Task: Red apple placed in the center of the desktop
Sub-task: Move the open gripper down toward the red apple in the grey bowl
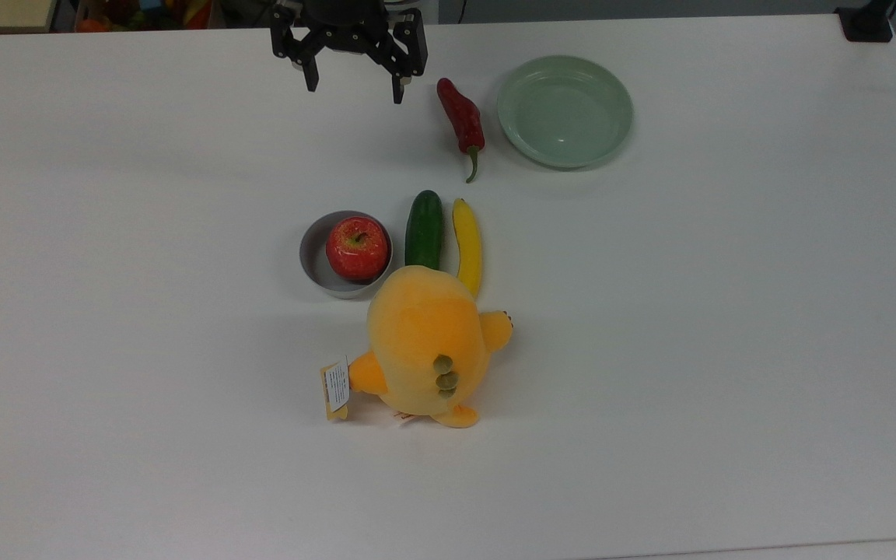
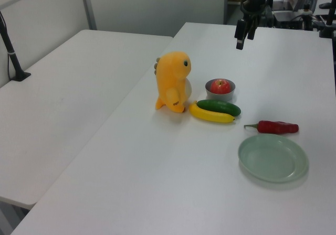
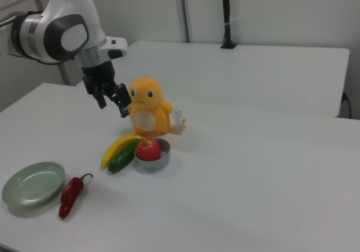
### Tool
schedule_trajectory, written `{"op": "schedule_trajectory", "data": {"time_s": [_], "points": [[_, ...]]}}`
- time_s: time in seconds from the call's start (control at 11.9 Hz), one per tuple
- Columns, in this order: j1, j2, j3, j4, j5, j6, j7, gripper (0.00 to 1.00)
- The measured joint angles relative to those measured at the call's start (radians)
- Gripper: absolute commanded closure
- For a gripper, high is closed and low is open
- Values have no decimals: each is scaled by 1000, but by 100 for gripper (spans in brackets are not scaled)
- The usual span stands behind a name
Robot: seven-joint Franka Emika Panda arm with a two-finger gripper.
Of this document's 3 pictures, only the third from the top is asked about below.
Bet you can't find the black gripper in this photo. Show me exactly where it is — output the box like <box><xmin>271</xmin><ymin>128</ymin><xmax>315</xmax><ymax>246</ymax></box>
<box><xmin>81</xmin><ymin>61</ymin><xmax>133</xmax><ymax>119</ymax></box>

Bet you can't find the red toy apple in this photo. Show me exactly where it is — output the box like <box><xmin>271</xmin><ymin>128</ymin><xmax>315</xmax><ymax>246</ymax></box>
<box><xmin>134</xmin><ymin>138</ymin><xmax>162</xmax><ymax>161</ymax></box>

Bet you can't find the orange plush dinosaur toy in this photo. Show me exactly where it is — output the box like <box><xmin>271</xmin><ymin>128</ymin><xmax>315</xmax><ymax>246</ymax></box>
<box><xmin>128</xmin><ymin>75</ymin><xmax>173</xmax><ymax>136</ymax></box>

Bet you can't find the yellow toy banana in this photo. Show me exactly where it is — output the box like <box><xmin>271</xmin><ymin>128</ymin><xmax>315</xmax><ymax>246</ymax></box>
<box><xmin>100</xmin><ymin>133</ymin><xmax>147</xmax><ymax>169</ymax></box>

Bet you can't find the green toy cucumber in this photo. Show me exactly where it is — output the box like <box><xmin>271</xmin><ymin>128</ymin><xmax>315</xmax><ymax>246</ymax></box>
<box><xmin>107</xmin><ymin>139</ymin><xmax>141</xmax><ymax>174</ymax></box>

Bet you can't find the white yellow paper tag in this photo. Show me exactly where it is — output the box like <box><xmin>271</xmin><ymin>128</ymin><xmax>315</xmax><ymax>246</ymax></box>
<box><xmin>171</xmin><ymin>105</ymin><xmax>188</xmax><ymax>127</ymax></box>

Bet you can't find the grey round bowl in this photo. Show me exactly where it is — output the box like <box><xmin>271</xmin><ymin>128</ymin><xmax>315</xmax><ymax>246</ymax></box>
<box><xmin>134</xmin><ymin>138</ymin><xmax>172</xmax><ymax>172</ymax></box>

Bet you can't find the red chili pepper toy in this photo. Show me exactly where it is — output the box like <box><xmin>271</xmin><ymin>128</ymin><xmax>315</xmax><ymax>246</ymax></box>
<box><xmin>58</xmin><ymin>173</ymin><xmax>94</xmax><ymax>219</ymax></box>

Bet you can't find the pale green plate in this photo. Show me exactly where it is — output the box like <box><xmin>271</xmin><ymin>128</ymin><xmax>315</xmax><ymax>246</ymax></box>
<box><xmin>1</xmin><ymin>161</ymin><xmax>66</xmax><ymax>210</ymax></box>

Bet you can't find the white side table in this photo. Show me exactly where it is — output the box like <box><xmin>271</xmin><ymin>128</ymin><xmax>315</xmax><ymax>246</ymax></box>
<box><xmin>75</xmin><ymin>40</ymin><xmax>350</xmax><ymax>118</ymax></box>

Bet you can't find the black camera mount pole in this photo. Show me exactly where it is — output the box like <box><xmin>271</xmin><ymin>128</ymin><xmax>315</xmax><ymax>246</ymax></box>
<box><xmin>220</xmin><ymin>0</ymin><xmax>238</xmax><ymax>50</ymax></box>

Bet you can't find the black power cable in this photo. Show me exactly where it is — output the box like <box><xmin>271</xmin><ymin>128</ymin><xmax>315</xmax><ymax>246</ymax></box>
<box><xmin>341</xmin><ymin>91</ymin><xmax>353</xmax><ymax>119</ymax></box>

